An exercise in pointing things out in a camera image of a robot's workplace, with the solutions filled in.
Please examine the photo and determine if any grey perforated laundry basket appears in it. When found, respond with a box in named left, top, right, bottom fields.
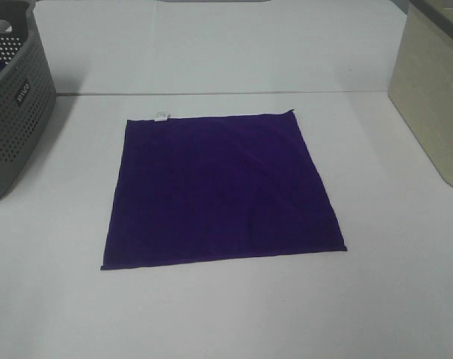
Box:
left=0, top=1, right=56, bottom=198

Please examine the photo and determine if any beige storage bin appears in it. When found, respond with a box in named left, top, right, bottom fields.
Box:
left=388, top=1, right=453, bottom=187

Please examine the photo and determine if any purple towel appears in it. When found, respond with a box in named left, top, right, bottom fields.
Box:
left=102, top=111, right=346, bottom=270

